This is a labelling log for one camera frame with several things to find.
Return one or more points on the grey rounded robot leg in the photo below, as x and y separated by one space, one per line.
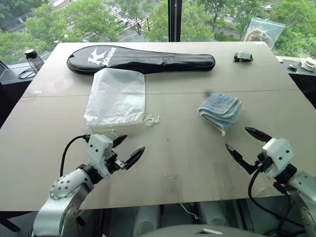
212 213
146 219

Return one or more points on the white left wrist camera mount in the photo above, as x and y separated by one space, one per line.
97 148

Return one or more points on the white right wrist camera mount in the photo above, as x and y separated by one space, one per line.
279 150

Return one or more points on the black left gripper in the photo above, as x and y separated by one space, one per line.
113 163

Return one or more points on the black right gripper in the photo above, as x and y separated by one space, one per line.
261 164

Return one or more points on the grey rounded robot torso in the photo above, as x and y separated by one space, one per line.
197 232

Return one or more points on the small black round object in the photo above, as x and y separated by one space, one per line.
293 67

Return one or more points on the clear zip plastic bag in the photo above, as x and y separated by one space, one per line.
266 29

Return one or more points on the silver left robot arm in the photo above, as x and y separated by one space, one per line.
66 185

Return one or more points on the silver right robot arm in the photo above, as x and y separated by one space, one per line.
304 184

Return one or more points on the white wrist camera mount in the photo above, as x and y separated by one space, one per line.
279 150
97 148

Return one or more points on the white bundled cloth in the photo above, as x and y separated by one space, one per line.
308 64

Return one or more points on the black racket cover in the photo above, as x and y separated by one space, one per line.
148 59

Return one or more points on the dark window frame post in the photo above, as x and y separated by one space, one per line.
174 19

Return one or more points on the blue folded towel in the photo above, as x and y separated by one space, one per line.
222 106

